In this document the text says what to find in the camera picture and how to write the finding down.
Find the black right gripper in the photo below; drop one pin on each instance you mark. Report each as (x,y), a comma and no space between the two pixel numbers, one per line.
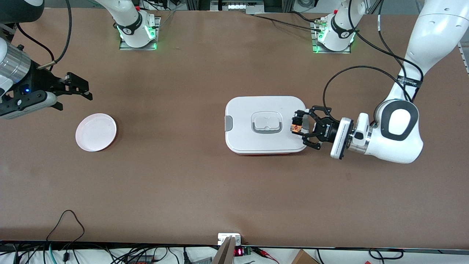
(41,81)

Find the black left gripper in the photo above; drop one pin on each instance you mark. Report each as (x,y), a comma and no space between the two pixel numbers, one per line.
(325,131)

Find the orange push button switch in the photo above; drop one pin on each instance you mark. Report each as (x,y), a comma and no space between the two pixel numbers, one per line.
(296,127)

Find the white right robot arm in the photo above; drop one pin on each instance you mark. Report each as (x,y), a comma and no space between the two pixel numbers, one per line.
(132,22)

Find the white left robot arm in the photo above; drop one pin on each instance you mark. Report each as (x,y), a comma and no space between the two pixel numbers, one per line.
(395,146)

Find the white lidded container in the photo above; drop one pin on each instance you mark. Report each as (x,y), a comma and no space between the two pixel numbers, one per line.
(256,143)

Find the pink plate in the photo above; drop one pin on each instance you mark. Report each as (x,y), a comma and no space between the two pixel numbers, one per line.
(96,132)

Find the cardboard box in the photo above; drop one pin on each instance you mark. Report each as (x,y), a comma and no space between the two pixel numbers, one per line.
(302,258)

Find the grey metal equipment rack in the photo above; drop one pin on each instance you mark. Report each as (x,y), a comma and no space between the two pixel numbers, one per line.
(238,6)

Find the white socket box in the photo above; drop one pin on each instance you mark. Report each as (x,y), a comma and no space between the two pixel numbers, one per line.
(223,237)

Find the red digit display module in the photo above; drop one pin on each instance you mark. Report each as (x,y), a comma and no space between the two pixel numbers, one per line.
(239,252)

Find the wooden slat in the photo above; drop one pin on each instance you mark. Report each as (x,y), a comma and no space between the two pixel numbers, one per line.
(225,255)

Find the black table edge strip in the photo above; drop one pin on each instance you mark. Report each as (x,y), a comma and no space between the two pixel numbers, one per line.
(110,244)

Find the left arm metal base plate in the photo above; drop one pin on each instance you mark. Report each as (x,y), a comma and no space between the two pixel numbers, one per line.
(318,50)

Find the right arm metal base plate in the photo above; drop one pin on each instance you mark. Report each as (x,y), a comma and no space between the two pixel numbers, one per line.
(126,47)

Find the perforated aluminium rail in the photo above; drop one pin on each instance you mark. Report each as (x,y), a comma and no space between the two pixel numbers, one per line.
(464,58)

